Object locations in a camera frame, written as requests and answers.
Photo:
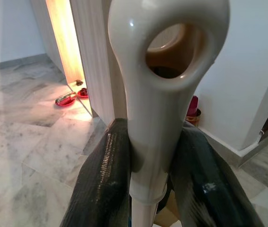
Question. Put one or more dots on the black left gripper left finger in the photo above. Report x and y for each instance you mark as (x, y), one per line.
(98, 184)

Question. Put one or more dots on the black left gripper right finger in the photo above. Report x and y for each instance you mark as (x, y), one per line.
(207, 189)

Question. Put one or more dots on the beige broom with purple bristles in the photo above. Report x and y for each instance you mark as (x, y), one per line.
(153, 118)

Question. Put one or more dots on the large red plate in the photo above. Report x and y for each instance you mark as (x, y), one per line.
(65, 101)

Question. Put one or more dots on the small red plate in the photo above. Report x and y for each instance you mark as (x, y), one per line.
(83, 93)

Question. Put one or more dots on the small brown ornament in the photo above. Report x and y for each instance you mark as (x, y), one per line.
(78, 82)

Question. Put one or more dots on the white fluted altar cabinet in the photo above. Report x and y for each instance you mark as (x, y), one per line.
(93, 59)

